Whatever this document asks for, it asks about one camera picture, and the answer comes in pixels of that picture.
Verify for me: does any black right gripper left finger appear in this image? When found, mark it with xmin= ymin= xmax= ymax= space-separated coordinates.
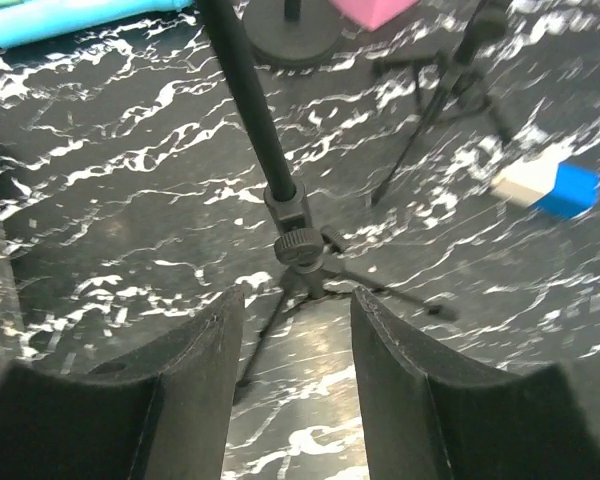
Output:
xmin=0 ymin=288 xmax=244 ymax=479

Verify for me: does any cyan blue microphone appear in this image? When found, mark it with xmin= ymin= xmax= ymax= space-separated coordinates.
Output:
xmin=0 ymin=0 xmax=192 ymax=49

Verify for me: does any black round-base clip stand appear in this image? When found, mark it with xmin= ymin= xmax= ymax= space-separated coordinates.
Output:
xmin=242 ymin=0 xmax=342 ymax=69

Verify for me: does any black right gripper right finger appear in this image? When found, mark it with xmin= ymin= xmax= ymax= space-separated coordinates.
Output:
xmin=350 ymin=288 xmax=600 ymax=479

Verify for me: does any blue and white block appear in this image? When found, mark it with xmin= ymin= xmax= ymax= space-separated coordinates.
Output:
xmin=490 ymin=160 xmax=600 ymax=219

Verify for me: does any black tripod stand with ring clamp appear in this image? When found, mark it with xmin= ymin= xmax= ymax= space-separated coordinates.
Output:
xmin=197 ymin=1 xmax=458 ymax=399

